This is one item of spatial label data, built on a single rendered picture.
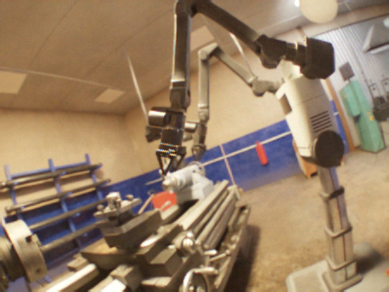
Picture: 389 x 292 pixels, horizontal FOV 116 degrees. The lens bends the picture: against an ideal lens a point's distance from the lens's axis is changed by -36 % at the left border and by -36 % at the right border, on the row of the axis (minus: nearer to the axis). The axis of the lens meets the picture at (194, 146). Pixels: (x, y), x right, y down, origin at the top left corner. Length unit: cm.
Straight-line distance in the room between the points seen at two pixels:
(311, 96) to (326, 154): 24
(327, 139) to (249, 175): 415
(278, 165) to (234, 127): 144
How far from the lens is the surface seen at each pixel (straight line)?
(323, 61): 70
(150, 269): 88
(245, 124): 478
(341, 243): 107
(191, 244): 86
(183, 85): 65
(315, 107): 81
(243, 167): 487
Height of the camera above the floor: 122
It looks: 4 degrees up
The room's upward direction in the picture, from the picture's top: 20 degrees counter-clockwise
